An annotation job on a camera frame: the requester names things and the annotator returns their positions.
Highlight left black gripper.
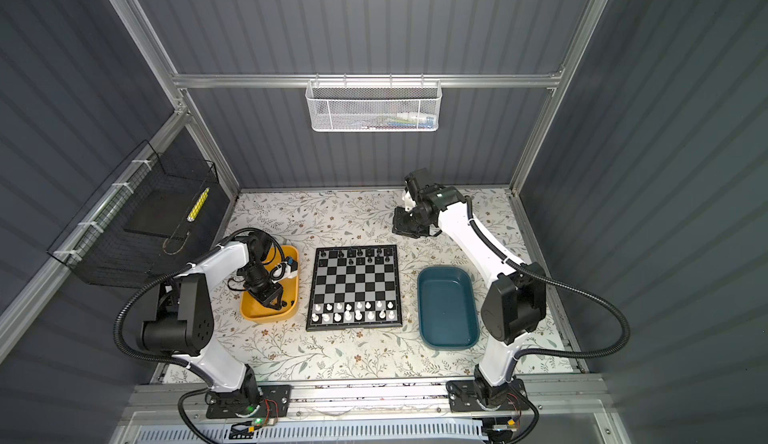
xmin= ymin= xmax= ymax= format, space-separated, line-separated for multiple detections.
xmin=240 ymin=266 xmax=283 ymax=308

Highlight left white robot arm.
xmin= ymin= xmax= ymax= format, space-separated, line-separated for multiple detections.
xmin=138 ymin=228 xmax=295 ymax=395

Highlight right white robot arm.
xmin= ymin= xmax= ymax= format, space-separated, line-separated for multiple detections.
xmin=393 ymin=169 xmax=546 ymax=406

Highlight black white chess board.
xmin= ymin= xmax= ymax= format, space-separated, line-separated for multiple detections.
xmin=306 ymin=245 xmax=403 ymax=332

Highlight yellow plastic tray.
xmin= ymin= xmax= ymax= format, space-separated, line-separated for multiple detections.
xmin=240 ymin=245 xmax=300 ymax=324

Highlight teal plastic tray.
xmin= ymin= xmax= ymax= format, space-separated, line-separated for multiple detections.
xmin=417 ymin=266 xmax=480 ymax=351

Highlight markers in white basket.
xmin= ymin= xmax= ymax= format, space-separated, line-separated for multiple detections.
xmin=360 ymin=112 xmax=438 ymax=132

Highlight yellow marker pen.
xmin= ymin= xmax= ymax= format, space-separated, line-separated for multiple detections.
xmin=186 ymin=187 xmax=210 ymax=223

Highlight black foam pad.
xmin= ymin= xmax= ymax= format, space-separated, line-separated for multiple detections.
xmin=123 ymin=190 xmax=198 ymax=239

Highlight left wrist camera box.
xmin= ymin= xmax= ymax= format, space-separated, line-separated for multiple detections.
xmin=279 ymin=256 xmax=299 ymax=280

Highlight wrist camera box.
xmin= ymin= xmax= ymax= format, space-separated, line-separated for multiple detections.
xmin=403 ymin=168 xmax=435 ymax=212
xmin=279 ymin=256 xmax=299 ymax=280

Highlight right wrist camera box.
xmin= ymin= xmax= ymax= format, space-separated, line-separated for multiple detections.
xmin=403 ymin=168 xmax=435 ymax=212

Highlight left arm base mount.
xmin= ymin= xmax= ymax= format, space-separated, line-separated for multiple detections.
xmin=205 ymin=385 xmax=292 ymax=419

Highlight white wire mesh basket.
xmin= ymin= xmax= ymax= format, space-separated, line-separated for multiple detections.
xmin=305 ymin=82 xmax=443 ymax=133

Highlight black wire mesh basket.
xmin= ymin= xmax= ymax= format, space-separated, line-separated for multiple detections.
xmin=48 ymin=148 xmax=229 ymax=289

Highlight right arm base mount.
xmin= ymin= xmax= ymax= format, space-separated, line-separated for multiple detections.
xmin=446 ymin=379 xmax=530 ymax=413

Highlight aluminium front rail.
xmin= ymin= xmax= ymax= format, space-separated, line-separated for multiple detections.
xmin=118 ymin=374 xmax=612 ymax=425

